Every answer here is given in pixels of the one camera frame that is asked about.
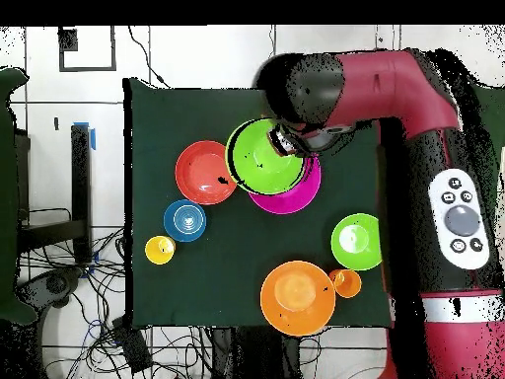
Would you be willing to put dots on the large green plastic bowl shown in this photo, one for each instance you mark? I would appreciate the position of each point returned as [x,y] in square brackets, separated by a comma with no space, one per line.
[256,166]
[355,252]

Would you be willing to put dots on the pink plastic bowl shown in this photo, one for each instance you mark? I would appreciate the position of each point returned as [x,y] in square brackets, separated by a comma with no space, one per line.
[292,201]

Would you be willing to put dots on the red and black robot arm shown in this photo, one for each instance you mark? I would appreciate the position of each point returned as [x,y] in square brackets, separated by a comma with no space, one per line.
[394,90]

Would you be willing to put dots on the red plastic bowl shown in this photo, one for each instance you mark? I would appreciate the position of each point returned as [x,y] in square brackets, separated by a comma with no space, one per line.
[201,166]

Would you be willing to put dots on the dark green table cloth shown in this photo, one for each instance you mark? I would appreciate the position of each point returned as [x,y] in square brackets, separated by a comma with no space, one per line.
[177,114]

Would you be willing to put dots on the blue plastic bowl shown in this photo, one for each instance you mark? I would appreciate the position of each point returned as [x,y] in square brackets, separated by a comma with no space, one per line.
[173,221]

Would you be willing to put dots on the large orange plastic bowl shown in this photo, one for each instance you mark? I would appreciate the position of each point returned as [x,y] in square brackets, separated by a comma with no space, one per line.
[296,300]

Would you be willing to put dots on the orange plastic cup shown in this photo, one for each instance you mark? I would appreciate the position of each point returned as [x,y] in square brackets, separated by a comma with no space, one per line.
[347,284]

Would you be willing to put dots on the yellow plastic cup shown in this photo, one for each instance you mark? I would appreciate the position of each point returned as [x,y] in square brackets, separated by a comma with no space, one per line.
[158,252]

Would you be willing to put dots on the black metal stand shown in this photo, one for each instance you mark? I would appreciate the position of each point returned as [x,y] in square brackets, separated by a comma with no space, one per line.
[81,189]

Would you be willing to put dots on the green cloth side table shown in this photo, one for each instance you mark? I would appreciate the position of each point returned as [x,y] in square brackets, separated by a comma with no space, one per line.
[497,118]
[8,197]

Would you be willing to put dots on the black chair base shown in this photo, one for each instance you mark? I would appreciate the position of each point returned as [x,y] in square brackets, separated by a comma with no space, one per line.
[51,284]

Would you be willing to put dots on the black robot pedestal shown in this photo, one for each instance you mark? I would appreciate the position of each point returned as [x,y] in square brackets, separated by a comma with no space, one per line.
[252,355]

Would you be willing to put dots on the black square floor frame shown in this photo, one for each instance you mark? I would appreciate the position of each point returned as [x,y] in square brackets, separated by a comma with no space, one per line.
[67,39]

